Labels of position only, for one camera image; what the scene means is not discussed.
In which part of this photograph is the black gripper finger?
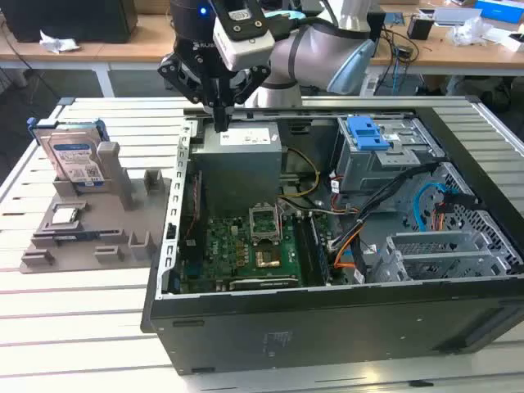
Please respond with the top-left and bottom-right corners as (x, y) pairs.
(157, 54), (227, 133)
(223, 64), (271, 133)

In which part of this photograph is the hard disk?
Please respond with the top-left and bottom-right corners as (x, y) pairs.
(27, 117), (110, 193)

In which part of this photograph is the grey metal disk bay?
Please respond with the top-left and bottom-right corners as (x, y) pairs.
(374, 231), (513, 284)

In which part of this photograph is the wooden desk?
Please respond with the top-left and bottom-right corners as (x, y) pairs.
(0, 0), (524, 97)

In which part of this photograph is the grey power supply unit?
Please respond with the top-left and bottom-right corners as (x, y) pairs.
(190, 122), (284, 219)

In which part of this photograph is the white power strip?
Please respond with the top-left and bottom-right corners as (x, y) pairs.
(362, 75), (381, 97)

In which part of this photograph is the black computer tower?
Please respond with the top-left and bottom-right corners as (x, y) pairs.
(2, 0), (138, 44)

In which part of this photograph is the blue drive caddy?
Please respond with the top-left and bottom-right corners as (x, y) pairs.
(346, 116), (391, 151)

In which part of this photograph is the crumpled white paper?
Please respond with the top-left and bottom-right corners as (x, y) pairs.
(38, 29), (79, 55)

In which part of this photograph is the CPU socket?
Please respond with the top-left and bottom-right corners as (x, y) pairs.
(248, 203), (283, 246)

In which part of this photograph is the black speaker box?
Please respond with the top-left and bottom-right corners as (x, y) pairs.
(367, 11), (386, 42)

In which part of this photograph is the grey metal drive cage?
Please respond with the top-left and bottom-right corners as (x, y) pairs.
(332, 115), (446, 197)

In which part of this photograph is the grey parts rack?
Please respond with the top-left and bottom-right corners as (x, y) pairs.
(19, 142), (173, 275)

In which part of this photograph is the green motherboard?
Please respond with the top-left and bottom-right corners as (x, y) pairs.
(179, 212), (333, 292)

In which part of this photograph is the black RAM slot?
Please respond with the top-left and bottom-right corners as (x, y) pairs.
(292, 215), (318, 287)

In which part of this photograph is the gold chipset heatsink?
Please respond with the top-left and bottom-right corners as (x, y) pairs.
(255, 250), (282, 269)

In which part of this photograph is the silver CPU chip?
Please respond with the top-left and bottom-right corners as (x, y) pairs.
(52, 207), (79, 226)

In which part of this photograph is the installed RAM stick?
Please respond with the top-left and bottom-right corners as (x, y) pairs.
(309, 215), (331, 284)

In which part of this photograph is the dark RAM stick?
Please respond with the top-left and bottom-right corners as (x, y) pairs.
(52, 233), (99, 243)

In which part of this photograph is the black graphics card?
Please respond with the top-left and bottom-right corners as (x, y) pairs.
(228, 276), (300, 292)

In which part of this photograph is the clear plastic bag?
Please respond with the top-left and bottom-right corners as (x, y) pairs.
(445, 16), (499, 46)

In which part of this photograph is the black open PC case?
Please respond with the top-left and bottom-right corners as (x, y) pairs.
(141, 96), (524, 376)

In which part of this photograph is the blue cardboard box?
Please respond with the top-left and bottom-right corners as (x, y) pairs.
(474, 0), (524, 21)

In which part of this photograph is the white small box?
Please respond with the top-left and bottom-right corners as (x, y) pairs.
(482, 28), (524, 52)

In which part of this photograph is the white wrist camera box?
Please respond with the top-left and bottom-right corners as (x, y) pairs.
(211, 0), (276, 71)

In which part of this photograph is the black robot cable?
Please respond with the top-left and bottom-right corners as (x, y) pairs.
(317, 0), (343, 26)

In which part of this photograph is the yellow power wire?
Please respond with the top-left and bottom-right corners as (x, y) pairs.
(279, 147), (321, 200)

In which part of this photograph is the thin red wire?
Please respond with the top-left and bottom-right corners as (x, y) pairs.
(183, 171), (205, 243)

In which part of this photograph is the black cable bundle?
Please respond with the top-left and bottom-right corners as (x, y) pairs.
(327, 162), (444, 251)

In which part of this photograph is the orange data wire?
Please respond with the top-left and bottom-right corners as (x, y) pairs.
(333, 235), (366, 269)

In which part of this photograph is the blue data wire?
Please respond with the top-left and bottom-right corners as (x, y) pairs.
(413, 182), (448, 235)

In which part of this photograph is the orange power wire bundle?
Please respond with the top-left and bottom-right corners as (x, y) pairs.
(434, 199), (452, 231)

